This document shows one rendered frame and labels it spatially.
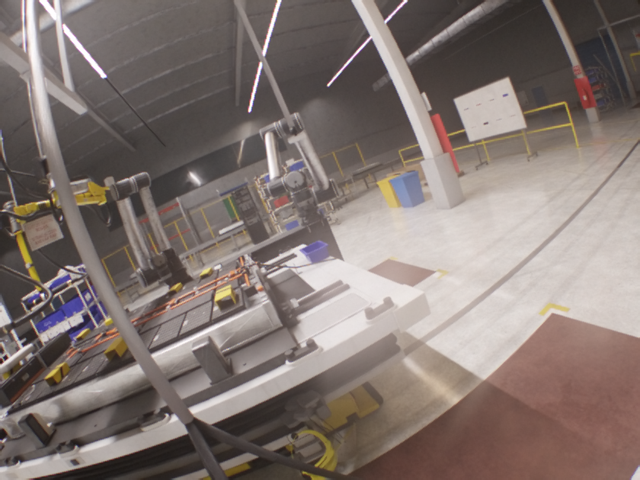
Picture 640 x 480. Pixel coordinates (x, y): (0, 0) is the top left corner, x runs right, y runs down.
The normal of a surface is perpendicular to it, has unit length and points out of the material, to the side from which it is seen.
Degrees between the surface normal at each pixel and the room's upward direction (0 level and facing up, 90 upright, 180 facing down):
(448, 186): 90
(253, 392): 90
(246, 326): 90
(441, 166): 90
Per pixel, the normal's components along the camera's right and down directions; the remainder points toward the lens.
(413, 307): 0.29, 0.08
